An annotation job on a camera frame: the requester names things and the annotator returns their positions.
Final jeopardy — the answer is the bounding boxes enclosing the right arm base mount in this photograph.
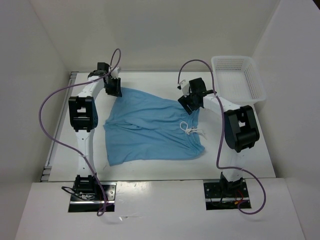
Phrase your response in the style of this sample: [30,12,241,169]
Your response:
[203,179,252,211]

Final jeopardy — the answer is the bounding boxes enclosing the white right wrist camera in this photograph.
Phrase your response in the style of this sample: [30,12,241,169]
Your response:
[177,79,191,98]

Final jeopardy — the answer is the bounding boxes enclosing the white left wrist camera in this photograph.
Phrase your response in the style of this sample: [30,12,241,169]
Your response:
[110,67,121,79]

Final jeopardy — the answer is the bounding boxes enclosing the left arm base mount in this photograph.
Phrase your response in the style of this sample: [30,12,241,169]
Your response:
[68,181,118,213]

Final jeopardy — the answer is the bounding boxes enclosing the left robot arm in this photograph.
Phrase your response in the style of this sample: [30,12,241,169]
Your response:
[68,62,122,200]

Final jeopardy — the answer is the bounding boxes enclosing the light blue shorts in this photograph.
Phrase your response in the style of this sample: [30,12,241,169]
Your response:
[103,87,205,166]

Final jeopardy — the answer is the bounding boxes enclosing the white plastic basket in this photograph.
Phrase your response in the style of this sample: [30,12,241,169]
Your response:
[211,55,267,105]

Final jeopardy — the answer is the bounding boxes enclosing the aluminium table edge rail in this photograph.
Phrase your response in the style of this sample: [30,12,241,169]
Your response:
[40,71,78,183]

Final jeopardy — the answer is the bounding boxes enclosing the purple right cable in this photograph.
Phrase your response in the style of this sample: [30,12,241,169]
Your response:
[176,59,267,215]

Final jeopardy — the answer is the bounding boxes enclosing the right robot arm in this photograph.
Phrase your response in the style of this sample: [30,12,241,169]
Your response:
[177,77,260,197]

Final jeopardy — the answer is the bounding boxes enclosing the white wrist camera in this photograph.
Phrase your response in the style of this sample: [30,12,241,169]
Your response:
[177,79,191,98]
[110,67,121,79]

